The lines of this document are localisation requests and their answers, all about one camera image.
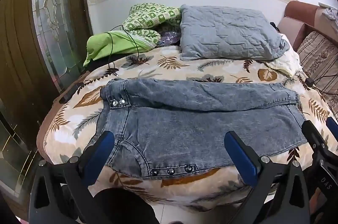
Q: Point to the leaf print blanket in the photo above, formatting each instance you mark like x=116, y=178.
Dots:
x=211, y=70

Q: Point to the brown padded headboard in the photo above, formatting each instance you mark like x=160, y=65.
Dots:
x=295, y=20

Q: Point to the grey white cloth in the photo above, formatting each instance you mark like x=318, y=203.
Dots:
x=331, y=13

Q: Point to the patterned glass door panel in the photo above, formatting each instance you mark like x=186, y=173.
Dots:
x=58, y=15

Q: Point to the striped floral pillow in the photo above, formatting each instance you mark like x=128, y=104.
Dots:
x=319, y=57

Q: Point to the brown wooden door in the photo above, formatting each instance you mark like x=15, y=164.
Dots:
x=18, y=55

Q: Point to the green patterned blanket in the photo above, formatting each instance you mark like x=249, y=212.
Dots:
x=148, y=18

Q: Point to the grey quilted pillow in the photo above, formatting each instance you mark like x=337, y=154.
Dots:
x=227, y=31

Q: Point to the black charger adapter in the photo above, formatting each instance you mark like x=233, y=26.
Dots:
x=309, y=82

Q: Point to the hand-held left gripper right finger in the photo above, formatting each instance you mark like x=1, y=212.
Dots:
x=241, y=156

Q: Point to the blue denim pants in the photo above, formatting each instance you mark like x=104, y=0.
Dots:
x=184, y=129

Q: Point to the purple patterned cloth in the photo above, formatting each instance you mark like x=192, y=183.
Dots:
x=170, y=37

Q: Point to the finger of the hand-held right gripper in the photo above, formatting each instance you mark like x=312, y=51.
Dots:
x=314, y=138
x=333, y=127

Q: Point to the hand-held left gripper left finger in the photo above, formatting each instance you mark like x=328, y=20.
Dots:
x=105, y=146

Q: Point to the white crumpled cloth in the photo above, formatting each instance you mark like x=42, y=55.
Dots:
x=286, y=61

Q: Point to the brown bed frame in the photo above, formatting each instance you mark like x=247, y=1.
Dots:
x=70, y=90

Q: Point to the plain green cloth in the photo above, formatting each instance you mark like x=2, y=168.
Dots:
x=105, y=47

